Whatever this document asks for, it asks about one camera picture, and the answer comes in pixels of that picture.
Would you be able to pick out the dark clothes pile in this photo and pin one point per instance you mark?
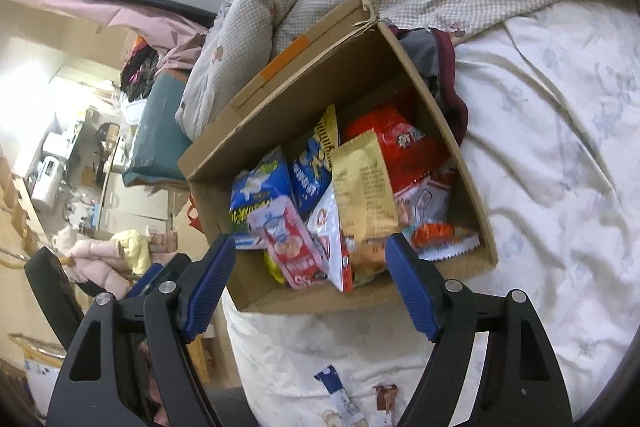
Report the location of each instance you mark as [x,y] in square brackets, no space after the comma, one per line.
[137,72]

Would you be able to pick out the pink cartoon snack packet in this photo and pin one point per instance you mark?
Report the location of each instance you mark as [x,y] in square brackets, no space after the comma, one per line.
[290,247]

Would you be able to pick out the pink padded jacket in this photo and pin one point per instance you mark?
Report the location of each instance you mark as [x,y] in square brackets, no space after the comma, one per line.
[95,257]

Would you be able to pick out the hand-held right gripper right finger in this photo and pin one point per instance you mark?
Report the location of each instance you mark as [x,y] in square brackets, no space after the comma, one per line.
[415,287]

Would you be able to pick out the brown sachet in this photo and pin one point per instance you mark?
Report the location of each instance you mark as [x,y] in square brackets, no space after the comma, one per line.
[385,399]

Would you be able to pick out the teal box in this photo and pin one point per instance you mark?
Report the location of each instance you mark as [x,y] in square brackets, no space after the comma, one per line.
[155,132]

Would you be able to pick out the white snack packet red edge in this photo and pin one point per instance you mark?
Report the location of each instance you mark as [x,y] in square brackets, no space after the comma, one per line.
[327,232]

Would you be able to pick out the pale yellow padded jacket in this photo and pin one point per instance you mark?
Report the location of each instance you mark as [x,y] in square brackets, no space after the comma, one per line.
[132,252]

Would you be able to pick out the orange white cartoon snack packet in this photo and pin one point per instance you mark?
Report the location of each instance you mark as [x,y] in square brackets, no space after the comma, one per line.
[370,257]

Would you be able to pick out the white appliance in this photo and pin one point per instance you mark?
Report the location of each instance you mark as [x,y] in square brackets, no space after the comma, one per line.
[47,187]

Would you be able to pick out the pink cloth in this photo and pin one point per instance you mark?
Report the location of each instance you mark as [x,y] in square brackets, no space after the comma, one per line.
[140,19]

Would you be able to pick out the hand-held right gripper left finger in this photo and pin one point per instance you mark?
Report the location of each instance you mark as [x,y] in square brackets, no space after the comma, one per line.
[207,287]

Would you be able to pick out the white floral bedsheet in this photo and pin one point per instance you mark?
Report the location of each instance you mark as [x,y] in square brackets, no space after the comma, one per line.
[550,157]

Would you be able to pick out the dark red garment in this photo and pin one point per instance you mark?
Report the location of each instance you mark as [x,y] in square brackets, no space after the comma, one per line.
[447,72]

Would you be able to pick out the blue snack packet white print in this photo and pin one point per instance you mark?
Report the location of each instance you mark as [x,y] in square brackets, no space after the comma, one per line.
[310,172]

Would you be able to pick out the black chair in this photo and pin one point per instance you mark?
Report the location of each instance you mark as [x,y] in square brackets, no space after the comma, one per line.
[50,287]

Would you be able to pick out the gold snack packet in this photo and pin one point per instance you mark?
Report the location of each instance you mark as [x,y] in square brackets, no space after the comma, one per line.
[362,187]

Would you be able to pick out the brown cardboard box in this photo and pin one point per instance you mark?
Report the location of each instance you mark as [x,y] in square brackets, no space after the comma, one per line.
[300,82]

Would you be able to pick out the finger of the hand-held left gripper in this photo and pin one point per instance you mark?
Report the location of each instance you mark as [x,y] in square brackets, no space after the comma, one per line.
[145,282]

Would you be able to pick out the blue white sachet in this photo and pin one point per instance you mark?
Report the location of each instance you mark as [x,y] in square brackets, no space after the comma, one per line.
[337,394]

